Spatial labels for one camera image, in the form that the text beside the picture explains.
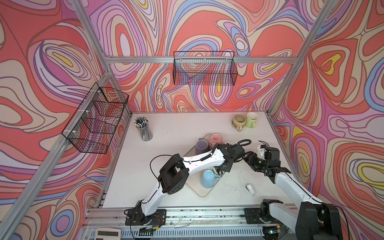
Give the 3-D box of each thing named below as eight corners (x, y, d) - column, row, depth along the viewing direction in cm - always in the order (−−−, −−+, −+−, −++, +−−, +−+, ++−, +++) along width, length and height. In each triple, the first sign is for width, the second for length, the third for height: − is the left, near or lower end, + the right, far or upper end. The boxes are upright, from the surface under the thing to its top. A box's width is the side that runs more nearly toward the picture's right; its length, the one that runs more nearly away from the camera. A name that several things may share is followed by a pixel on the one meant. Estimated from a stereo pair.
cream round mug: (233, 133, 107) (235, 128, 102) (230, 120, 115) (232, 114, 110) (246, 133, 107) (248, 128, 102) (242, 120, 115) (244, 114, 110)
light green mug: (242, 129, 111) (246, 120, 104) (245, 119, 118) (249, 110, 110) (252, 132, 109) (256, 124, 102) (255, 121, 116) (259, 113, 108)
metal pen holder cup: (140, 141, 105) (132, 125, 91) (143, 132, 111) (135, 115, 96) (151, 141, 105) (145, 125, 91) (153, 132, 111) (147, 115, 96)
